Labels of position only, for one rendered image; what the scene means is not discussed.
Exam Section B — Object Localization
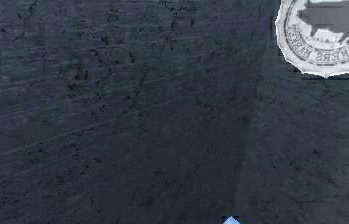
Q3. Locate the round white wall sign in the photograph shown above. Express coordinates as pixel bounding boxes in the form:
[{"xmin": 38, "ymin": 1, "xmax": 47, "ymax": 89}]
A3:
[{"xmin": 274, "ymin": 0, "xmax": 349, "ymax": 79}]

